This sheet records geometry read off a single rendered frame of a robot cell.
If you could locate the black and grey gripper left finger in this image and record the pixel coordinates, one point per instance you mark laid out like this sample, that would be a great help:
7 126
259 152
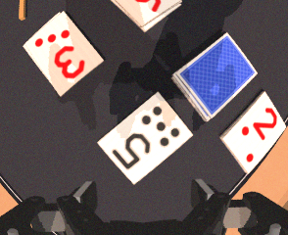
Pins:
79 219

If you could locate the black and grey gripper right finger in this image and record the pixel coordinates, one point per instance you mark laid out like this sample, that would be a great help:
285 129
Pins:
217 212

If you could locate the blue card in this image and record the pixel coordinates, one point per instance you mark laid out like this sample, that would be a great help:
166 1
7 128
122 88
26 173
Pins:
217 75

